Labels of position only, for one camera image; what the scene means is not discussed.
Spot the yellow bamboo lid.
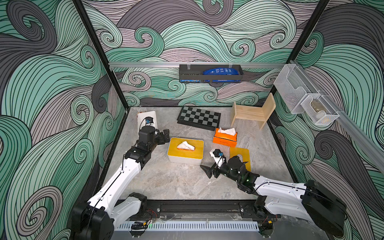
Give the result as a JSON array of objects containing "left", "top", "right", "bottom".
[
  {"left": 230, "top": 147, "right": 252, "bottom": 172},
  {"left": 168, "top": 138, "right": 204, "bottom": 160}
]

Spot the orange tissue pack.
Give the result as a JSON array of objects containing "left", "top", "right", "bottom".
[
  {"left": 177, "top": 141, "right": 196, "bottom": 151},
  {"left": 213, "top": 128, "right": 238, "bottom": 148}
]

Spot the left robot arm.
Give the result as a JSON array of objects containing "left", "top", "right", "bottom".
[{"left": 71, "top": 126, "right": 171, "bottom": 240}]

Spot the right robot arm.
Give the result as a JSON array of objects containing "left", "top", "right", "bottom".
[{"left": 201, "top": 149, "right": 347, "bottom": 237}]

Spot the black chessboard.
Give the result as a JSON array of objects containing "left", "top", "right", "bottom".
[{"left": 177, "top": 106, "right": 221, "bottom": 131}]

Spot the small wooden chair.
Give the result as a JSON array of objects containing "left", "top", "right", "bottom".
[{"left": 231, "top": 93, "right": 276, "bottom": 130}]

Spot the blue object in basket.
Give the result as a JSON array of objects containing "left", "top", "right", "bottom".
[{"left": 203, "top": 68, "right": 239, "bottom": 76}]

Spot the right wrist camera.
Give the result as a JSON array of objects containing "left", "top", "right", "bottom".
[{"left": 210, "top": 149, "right": 227, "bottom": 168}]

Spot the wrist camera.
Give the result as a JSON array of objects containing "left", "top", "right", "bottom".
[
  {"left": 210, "top": 149, "right": 227, "bottom": 168},
  {"left": 145, "top": 117, "right": 154, "bottom": 126}
]

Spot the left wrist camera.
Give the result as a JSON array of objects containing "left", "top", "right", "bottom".
[{"left": 145, "top": 117, "right": 154, "bottom": 126}]

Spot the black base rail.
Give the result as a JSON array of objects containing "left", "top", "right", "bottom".
[{"left": 144, "top": 200, "right": 272, "bottom": 215}]

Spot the white slotted cable duct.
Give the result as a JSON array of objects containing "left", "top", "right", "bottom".
[{"left": 113, "top": 221, "right": 260, "bottom": 232}]

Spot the black wall shelf basket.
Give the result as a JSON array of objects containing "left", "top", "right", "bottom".
[{"left": 179, "top": 65, "right": 244, "bottom": 83}]

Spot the aluminium wall rail back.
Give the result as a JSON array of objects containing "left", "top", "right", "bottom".
[{"left": 109, "top": 61, "right": 285, "bottom": 69}]

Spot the aluminium wall rail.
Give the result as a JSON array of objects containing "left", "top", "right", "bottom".
[
  {"left": 290, "top": 60, "right": 384, "bottom": 173},
  {"left": 109, "top": 61, "right": 285, "bottom": 69}
]

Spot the clear plastic wall bin large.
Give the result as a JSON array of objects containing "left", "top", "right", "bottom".
[{"left": 274, "top": 64, "right": 310, "bottom": 114}]

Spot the clear plastic wall bin small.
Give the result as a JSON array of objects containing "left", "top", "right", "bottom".
[{"left": 301, "top": 94, "right": 340, "bottom": 126}]

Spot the aluminium wall rail right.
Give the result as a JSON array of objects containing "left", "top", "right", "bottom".
[{"left": 290, "top": 60, "right": 384, "bottom": 173}]

